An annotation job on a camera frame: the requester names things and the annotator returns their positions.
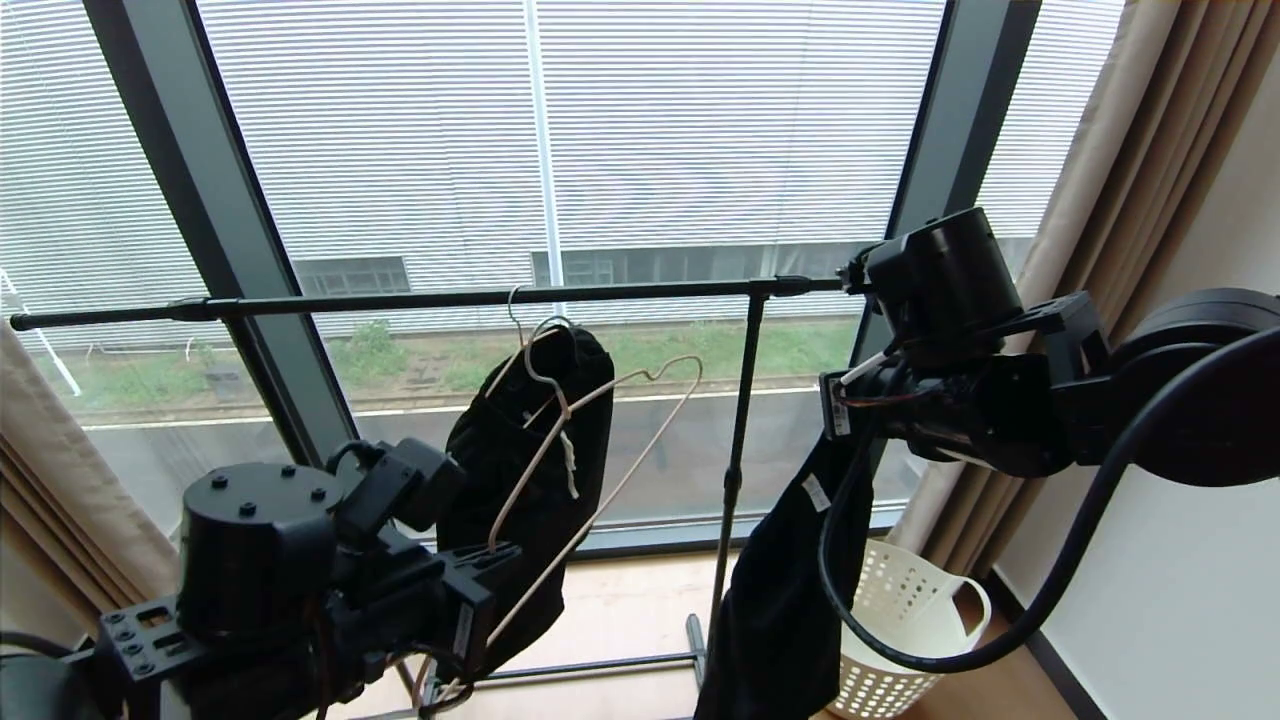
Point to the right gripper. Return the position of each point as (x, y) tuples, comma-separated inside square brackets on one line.
[(980, 415)]

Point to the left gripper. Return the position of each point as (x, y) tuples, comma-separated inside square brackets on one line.
[(400, 620)]

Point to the black shorts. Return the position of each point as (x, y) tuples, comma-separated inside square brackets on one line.
[(570, 540)]

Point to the pink clothes hanger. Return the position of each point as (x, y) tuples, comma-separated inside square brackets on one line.
[(515, 310), (690, 375)]

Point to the black garment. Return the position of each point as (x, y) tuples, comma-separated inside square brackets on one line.
[(780, 600)]

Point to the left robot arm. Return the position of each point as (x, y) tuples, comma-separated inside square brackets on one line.
[(250, 540)]

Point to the white laundry basket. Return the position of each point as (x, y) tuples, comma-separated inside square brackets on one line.
[(920, 600)]

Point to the black clothes rack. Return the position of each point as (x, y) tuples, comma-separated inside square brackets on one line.
[(350, 301)]

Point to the beige curtain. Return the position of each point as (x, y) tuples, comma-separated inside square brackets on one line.
[(1130, 150), (60, 470)]

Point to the window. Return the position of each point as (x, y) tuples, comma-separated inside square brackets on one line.
[(700, 120)]

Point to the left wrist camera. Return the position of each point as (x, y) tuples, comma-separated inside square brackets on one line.
[(400, 490)]

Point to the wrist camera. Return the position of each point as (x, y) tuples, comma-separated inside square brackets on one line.
[(860, 270), (400, 490)]

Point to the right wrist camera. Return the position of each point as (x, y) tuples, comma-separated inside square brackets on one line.
[(860, 270)]

